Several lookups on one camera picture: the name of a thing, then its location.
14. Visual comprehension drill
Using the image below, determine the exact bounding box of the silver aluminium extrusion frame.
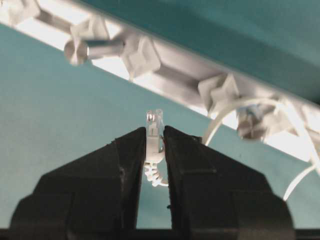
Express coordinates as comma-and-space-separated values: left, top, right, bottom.
0, 0, 320, 166

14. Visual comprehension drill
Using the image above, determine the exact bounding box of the white cable tie mount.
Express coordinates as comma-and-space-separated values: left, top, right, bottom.
70, 15, 110, 40
197, 73, 240, 118
0, 0, 41, 26
121, 35, 161, 81

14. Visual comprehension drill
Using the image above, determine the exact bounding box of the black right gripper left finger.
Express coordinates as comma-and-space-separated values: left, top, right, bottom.
9, 127, 146, 240

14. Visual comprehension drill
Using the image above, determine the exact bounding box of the white ethernet cable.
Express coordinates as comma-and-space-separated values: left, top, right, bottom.
143, 97, 320, 201

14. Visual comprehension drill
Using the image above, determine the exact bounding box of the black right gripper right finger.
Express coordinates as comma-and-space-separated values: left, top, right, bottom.
164, 126, 296, 240

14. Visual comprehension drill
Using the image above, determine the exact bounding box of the silver pin on rail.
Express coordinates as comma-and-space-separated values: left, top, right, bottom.
64, 39, 126, 66

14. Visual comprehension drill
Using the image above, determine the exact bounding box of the silver pin with blue band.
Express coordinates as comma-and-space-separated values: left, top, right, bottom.
236, 104, 278, 141

